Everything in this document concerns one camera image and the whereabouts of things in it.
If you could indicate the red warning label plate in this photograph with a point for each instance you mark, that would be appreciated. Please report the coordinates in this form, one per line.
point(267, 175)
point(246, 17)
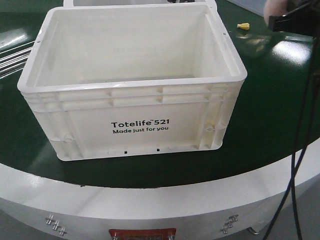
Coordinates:
point(143, 234)

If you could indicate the white curved conveyor outer rim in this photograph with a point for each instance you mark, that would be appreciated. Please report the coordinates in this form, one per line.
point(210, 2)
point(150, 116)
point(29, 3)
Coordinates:
point(202, 211)

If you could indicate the white plastic tote crate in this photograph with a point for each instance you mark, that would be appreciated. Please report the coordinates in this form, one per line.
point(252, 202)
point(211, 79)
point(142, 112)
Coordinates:
point(127, 80)

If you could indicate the small yellow toy piece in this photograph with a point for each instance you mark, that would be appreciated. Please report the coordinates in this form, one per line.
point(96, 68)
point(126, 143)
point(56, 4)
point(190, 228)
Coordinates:
point(244, 26)

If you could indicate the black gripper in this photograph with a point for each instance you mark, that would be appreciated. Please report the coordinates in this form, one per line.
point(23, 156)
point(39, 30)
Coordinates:
point(303, 17)

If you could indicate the steel conveyor transfer rollers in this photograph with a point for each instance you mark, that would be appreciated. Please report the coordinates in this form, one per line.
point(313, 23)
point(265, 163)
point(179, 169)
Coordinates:
point(14, 59)

